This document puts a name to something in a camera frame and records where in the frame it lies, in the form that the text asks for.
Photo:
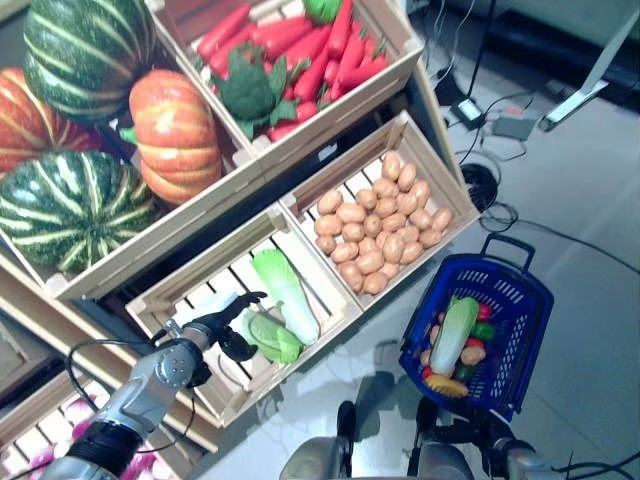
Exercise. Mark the dark left robot hand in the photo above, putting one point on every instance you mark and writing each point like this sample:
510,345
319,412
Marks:
225,325

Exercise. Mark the dark right robot hand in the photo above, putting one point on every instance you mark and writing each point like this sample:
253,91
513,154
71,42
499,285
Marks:
487,432

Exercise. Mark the blue plastic shopping basket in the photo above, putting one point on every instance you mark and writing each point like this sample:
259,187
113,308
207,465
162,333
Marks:
520,320

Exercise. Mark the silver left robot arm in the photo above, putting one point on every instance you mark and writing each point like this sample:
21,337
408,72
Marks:
150,380

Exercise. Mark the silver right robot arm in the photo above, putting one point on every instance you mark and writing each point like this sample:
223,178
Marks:
530,462

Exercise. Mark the small green napa cabbage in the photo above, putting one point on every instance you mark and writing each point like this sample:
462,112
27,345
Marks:
272,340

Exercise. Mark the wooden crate with cabbages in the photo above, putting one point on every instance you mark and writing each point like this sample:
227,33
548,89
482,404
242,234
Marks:
235,380

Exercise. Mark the yellow corn cob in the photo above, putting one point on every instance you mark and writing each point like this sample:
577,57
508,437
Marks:
446,386

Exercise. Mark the dark green vegetable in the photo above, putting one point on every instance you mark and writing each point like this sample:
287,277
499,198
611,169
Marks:
465,372

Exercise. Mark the large napa cabbage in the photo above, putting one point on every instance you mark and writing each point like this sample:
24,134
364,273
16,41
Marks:
287,290

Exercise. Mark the brown potato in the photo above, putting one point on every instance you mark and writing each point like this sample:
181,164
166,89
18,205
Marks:
328,225
386,207
366,199
353,232
393,222
407,203
390,270
430,238
385,188
369,262
373,226
330,202
412,253
408,234
375,283
420,193
326,244
442,219
351,276
393,248
421,219
473,355
344,252
407,177
391,165
351,213
368,246
435,335

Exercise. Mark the red tomato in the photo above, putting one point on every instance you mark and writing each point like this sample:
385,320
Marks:
475,343

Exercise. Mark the green bell pepper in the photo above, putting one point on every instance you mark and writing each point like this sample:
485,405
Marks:
484,332

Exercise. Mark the napa cabbage long white stem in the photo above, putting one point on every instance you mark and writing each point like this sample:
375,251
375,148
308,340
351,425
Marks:
452,335

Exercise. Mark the wooden crate with pumpkins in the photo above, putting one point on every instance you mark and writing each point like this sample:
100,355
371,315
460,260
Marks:
150,240

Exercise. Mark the red bell pepper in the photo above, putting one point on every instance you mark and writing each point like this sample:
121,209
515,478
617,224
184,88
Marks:
484,311

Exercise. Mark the wooden display shelf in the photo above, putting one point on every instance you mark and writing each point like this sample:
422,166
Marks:
60,325

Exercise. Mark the purple onion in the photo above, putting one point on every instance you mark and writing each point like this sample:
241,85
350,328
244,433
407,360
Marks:
42,457
82,430
137,465

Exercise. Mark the orange pumpkin green stem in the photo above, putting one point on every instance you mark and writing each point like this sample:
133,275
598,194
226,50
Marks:
175,140

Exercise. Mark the green striped pumpkin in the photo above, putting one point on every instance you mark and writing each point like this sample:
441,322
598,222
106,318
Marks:
70,210
85,55

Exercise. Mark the red carrot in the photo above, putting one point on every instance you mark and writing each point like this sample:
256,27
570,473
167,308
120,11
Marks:
365,72
284,131
311,77
282,37
310,47
307,111
227,52
222,30
351,57
341,27

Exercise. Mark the wooden crate with onions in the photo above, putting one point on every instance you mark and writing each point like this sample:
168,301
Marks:
30,420

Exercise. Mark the green broccoli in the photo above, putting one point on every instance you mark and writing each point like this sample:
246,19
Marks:
250,90

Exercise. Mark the wooden crate with potatoes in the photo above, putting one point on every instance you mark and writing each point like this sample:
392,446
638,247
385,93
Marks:
450,185

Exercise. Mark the orange striped pumpkin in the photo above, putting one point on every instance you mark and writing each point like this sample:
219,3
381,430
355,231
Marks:
30,125

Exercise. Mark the wooden crate with carrots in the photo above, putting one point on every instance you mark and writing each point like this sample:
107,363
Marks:
380,85

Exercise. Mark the grey foot pedal box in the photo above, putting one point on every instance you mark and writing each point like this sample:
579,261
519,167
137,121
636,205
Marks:
514,127

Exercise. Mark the black power adapter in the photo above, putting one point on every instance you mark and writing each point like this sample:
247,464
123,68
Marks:
467,112

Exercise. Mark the light green leafy vegetable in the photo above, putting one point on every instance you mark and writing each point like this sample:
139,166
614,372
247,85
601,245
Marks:
322,10

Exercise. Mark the white metal stand leg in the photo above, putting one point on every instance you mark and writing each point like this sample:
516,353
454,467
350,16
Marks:
595,70

